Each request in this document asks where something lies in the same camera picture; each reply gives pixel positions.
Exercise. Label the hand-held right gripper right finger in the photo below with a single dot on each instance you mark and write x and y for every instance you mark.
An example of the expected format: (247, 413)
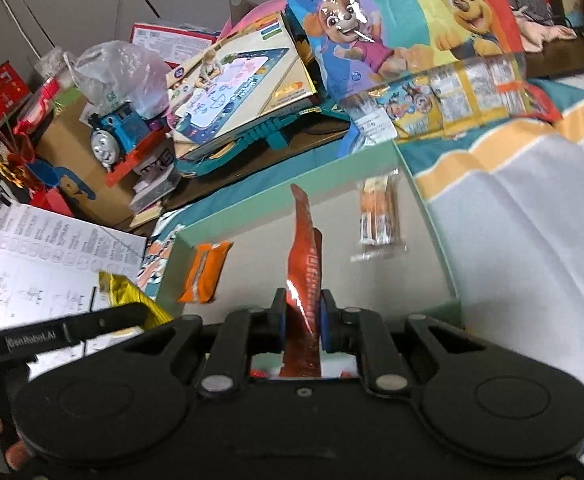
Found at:
(328, 320)

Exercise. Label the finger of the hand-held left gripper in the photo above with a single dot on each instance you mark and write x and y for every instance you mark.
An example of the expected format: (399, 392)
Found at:
(112, 321)

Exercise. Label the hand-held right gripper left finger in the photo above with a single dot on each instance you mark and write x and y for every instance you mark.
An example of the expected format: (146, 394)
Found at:
(279, 317)

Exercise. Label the yellow snack packet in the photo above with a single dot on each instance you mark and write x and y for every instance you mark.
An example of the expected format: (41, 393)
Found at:
(132, 296)

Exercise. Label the red snack packet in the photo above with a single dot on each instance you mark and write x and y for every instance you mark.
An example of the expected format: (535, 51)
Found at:
(304, 270)

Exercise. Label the green cardboard box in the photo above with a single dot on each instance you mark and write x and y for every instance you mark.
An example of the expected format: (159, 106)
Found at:
(421, 270)

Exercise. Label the printed instruction sheet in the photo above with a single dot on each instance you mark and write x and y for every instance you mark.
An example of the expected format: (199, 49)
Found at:
(47, 260)

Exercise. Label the orange snack packet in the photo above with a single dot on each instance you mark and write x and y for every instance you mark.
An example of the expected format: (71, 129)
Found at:
(204, 272)

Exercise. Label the clear wrapped bread packet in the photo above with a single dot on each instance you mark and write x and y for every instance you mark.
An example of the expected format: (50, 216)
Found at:
(379, 215)

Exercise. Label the red paper bag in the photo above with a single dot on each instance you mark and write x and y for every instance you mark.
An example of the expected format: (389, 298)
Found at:
(52, 202)

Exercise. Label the stack of books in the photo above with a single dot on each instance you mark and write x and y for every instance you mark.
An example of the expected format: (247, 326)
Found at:
(154, 185)

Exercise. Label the brown cardboard box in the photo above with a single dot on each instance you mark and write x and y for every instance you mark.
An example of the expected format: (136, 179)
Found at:
(72, 160)

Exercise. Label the teal plastic toy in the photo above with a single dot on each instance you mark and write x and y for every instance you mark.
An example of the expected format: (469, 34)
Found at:
(267, 130)

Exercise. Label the blue toy train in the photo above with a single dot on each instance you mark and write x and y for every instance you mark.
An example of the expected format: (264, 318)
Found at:
(122, 127)

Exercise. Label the red shiny decoration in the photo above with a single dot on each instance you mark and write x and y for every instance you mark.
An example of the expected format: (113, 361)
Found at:
(22, 140)

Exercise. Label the drawing mat toy box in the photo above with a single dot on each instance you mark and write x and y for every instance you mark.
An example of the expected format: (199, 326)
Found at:
(242, 80)

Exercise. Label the crumpled translucent plastic bag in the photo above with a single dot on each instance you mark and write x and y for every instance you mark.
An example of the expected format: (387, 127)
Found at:
(117, 72)

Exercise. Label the small clear plastic bag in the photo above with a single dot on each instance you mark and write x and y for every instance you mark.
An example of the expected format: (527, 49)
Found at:
(54, 62)

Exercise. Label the cartoon puppy snack bag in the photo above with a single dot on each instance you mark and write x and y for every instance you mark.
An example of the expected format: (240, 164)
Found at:
(396, 35)

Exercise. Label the red and white box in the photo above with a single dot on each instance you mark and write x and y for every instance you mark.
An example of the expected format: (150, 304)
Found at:
(172, 34)

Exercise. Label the pink cloth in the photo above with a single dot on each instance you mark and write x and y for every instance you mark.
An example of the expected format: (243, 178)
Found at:
(546, 30)

